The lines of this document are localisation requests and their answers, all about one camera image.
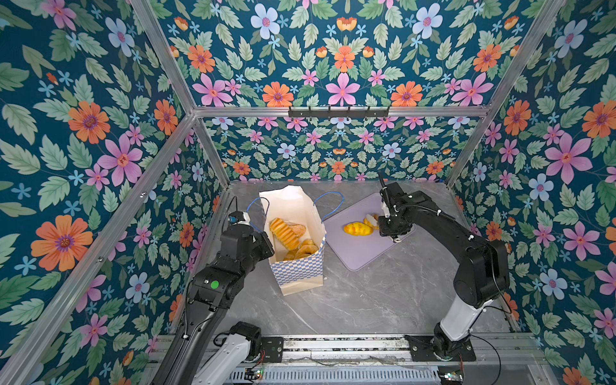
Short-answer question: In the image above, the long striped bread loaf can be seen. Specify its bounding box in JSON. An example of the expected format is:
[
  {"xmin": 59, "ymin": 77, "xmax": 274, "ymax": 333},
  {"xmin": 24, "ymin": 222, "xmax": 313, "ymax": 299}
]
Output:
[{"xmin": 269, "ymin": 218, "xmax": 300, "ymax": 250}]

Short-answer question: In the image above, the striped fake bread roll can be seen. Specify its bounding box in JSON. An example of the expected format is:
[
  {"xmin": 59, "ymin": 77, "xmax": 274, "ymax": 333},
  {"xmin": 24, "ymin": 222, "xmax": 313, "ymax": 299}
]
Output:
[{"xmin": 364, "ymin": 214, "xmax": 379, "ymax": 229}]

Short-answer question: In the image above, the blue checkered paper bag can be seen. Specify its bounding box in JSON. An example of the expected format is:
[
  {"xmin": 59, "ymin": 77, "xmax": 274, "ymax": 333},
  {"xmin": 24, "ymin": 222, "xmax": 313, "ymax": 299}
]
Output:
[{"xmin": 257, "ymin": 185, "xmax": 345, "ymax": 296}]

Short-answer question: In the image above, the round golden bread roll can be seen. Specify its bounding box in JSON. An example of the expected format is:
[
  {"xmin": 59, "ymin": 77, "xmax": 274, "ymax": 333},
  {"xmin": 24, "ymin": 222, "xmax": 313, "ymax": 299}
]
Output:
[{"xmin": 290, "ymin": 224, "xmax": 306, "ymax": 238}]

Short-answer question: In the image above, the golden braided bread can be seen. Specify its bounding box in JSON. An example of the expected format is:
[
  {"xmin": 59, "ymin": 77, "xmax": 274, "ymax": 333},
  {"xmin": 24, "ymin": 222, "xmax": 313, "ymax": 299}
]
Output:
[{"xmin": 295, "ymin": 244, "xmax": 319, "ymax": 259}]

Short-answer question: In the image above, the lilac plastic tray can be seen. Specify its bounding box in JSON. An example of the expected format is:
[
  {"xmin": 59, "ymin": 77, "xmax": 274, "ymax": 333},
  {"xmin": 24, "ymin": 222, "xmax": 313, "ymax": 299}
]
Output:
[{"xmin": 324, "ymin": 192, "xmax": 396, "ymax": 271}]

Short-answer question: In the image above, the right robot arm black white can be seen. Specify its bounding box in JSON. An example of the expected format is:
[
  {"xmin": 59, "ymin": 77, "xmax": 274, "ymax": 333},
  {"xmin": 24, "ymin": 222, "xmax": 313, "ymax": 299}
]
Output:
[{"xmin": 378, "ymin": 179, "xmax": 510, "ymax": 361}]

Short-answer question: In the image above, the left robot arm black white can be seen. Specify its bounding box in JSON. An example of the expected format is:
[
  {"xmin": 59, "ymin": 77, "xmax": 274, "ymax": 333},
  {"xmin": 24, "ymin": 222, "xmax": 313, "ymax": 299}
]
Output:
[{"xmin": 151, "ymin": 224, "xmax": 274, "ymax": 384}]

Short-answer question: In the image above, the yellow small bread roll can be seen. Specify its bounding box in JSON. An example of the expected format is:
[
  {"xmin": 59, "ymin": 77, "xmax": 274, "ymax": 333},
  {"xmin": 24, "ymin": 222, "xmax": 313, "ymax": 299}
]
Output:
[{"xmin": 343, "ymin": 221, "xmax": 374, "ymax": 237}]

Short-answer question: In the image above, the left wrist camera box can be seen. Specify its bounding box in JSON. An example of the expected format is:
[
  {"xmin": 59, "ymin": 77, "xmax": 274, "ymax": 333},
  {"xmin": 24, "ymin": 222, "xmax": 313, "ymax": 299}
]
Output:
[{"xmin": 228, "ymin": 210, "xmax": 251, "ymax": 226}]

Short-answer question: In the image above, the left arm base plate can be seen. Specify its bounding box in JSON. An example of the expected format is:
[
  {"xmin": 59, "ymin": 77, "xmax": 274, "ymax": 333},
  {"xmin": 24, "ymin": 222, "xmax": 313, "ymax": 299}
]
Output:
[{"xmin": 261, "ymin": 336, "xmax": 285, "ymax": 364}]

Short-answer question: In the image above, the white perforated cable duct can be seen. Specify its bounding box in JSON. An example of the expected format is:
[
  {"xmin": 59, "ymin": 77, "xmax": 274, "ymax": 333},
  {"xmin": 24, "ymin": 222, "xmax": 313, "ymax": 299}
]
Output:
[{"xmin": 223, "ymin": 367, "xmax": 441, "ymax": 384}]

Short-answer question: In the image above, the black hook rail on wall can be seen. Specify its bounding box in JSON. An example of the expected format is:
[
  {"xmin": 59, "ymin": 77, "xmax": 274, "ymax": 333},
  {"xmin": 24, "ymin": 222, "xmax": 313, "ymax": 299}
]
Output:
[{"xmin": 287, "ymin": 106, "xmax": 390, "ymax": 120}]

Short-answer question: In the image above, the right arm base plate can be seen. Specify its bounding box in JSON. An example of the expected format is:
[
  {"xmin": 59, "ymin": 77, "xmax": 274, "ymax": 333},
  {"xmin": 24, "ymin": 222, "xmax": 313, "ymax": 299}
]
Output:
[{"xmin": 404, "ymin": 335, "xmax": 476, "ymax": 363}]

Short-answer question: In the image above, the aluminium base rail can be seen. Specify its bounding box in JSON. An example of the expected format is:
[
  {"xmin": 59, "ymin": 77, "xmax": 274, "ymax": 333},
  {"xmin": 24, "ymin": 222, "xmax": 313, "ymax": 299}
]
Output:
[{"xmin": 163, "ymin": 334, "xmax": 550, "ymax": 372}]

